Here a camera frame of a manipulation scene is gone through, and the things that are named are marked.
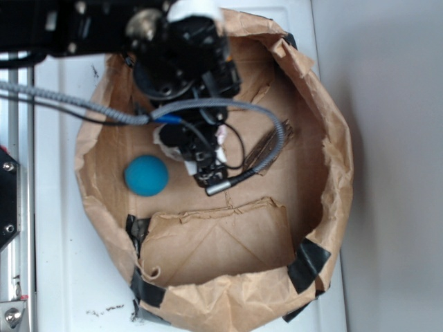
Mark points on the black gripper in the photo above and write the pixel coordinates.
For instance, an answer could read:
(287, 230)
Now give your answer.
(180, 66)

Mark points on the white paper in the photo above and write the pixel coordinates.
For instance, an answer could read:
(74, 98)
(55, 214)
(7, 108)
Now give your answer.
(177, 152)

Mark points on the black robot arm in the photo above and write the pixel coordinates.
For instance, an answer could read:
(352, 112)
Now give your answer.
(35, 30)

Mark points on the blue ball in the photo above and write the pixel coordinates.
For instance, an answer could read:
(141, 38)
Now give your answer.
(146, 175)

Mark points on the brown wood bark piece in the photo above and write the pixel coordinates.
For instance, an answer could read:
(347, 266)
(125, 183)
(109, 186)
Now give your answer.
(264, 147)

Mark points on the brown paper bag tray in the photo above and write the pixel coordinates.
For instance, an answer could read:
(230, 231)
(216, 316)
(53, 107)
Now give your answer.
(251, 254)

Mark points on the aluminium frame rail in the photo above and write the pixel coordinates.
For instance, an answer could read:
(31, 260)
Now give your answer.
(18, 258)

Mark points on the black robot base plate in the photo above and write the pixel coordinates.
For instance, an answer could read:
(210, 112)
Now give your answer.
(8, 198)

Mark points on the metal corner bracket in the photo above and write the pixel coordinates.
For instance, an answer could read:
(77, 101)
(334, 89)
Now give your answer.
(14, 316)

